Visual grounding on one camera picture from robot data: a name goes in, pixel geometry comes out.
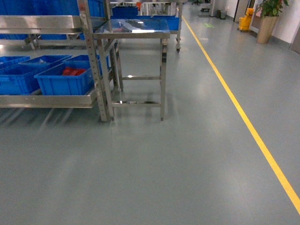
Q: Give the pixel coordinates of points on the blue bin with red wrap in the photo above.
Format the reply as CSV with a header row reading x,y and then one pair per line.
x,y
53,83

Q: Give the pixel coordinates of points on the steel shelf rack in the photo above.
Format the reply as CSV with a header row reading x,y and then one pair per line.
x,y
17,18

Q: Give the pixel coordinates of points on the large blue bin left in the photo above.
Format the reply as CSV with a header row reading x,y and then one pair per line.
x,y
19,79

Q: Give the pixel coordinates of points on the stainless steel table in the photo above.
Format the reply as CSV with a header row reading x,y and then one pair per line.
x,y
133,50

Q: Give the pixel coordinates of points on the red bubble wrap bags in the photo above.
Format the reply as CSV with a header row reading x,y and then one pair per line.
x,y
70,71

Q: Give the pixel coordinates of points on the yellow mop bucket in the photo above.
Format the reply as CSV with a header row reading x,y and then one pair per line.
x,y
244,22

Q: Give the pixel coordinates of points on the potted plant in gold pot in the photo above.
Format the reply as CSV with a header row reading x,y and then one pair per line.
x,y
269,14

